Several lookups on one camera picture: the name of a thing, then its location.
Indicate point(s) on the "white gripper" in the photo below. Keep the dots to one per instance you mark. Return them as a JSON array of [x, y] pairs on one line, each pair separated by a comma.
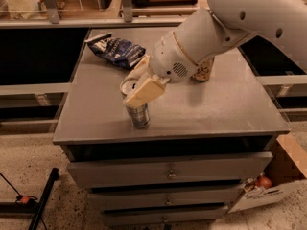
[[169, 59]]

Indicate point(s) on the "silver blue redbull can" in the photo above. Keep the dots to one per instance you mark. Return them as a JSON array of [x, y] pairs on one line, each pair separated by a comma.
[[139, 117]]

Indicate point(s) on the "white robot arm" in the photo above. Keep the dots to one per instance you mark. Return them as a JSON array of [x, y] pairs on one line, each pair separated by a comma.
[[222, 26]]

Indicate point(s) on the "gold soda can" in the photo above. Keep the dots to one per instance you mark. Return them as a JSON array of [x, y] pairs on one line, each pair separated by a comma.
[[204, 72]]

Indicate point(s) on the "blue chip bag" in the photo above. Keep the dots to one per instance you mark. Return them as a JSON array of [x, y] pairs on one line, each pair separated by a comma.
[[118, 51]]

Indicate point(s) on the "grey drawer cabinet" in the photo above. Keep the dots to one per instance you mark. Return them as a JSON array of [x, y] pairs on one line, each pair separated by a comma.
[[231, 113]]

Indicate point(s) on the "top grey drawer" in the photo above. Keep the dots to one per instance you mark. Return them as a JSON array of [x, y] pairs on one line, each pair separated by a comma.
[[166, 170]]

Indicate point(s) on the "grey drawer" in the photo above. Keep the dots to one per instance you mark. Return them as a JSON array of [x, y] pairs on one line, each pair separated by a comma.
[[164, 197], [166, 170], [166, 215]]

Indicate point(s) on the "black tripod leg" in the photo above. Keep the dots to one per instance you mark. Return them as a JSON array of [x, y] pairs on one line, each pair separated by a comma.
[[53, 177]]

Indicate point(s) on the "middle grey drawer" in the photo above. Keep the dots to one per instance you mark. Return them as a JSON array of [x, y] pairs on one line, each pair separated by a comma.
[[164, 197]]

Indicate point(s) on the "bottom grey drawer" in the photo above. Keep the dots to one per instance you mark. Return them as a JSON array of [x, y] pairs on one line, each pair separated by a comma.
[[166, 215]]

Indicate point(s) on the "red round object in box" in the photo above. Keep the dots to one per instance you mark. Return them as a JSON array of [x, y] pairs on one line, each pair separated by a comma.
[[263, 181]]

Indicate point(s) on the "open cardboard box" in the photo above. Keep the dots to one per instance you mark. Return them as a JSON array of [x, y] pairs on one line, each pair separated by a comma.
[[286, 171]]

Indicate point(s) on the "metal railing frame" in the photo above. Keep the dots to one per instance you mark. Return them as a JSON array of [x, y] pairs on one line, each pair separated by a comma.
[[29, 14]]

